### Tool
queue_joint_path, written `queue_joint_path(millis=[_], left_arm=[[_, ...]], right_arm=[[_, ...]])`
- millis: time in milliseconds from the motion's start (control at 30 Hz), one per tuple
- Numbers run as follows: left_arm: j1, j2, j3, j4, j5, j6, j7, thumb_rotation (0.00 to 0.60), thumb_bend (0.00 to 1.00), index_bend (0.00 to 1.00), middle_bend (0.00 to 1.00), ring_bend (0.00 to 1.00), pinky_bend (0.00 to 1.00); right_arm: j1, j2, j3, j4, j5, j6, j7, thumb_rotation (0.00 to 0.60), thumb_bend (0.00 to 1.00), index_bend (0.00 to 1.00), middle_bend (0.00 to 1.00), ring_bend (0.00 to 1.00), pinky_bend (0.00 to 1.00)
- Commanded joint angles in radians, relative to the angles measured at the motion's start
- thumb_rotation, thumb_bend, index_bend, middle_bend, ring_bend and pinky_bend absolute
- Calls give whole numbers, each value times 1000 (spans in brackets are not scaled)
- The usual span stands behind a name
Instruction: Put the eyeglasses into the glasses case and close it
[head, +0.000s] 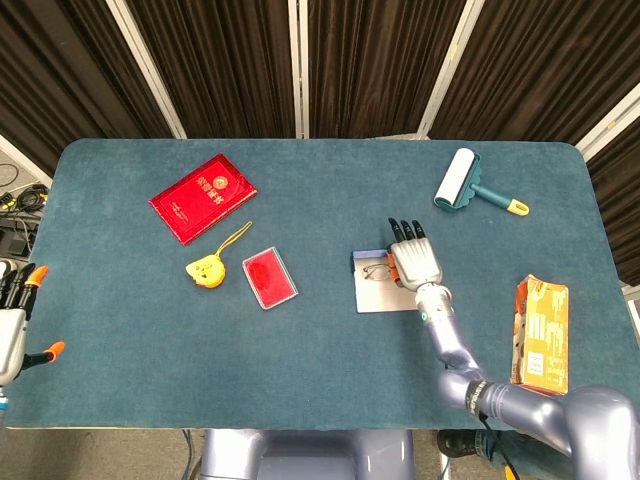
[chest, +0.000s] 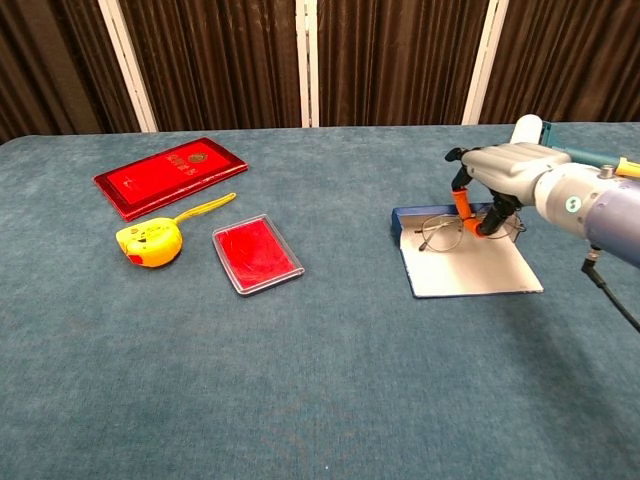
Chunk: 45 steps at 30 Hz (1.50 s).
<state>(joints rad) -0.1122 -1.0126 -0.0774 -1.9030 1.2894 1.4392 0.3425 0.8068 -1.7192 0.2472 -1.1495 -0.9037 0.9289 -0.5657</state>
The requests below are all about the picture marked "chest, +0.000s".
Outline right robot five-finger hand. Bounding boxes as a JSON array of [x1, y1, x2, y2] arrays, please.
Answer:
[[444, 142, 571, 239]]

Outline red ink pad clear case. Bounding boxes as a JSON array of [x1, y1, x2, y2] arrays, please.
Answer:
[[211, 213, 306, 297]]

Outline white blue-edged box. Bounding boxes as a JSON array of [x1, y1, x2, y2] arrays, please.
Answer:
[[390, 202, 545, 300]]

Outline yellow tape measure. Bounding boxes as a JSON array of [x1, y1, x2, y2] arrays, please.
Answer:
[[115, 192, 237, 269]]

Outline dark curtain screen panel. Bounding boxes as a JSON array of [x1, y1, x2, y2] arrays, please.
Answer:
[[0, 0, 159, 144], [462, 0, 640, 126], [97, 0, 314, 134], [297, 0, 509, 129]]

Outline blue velvet table cloth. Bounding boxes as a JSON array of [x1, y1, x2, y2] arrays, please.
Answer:
[[0, 119, 640, 480]]

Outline eyeglasses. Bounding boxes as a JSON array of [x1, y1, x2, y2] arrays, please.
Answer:
[[414, 212, 527, 253]]

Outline red certificate booklet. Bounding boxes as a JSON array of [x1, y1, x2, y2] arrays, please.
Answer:
[[93, 136, 250, 223]]

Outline teal lint roller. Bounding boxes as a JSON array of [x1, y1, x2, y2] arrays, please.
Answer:
[[510, 113, 640, 180]]

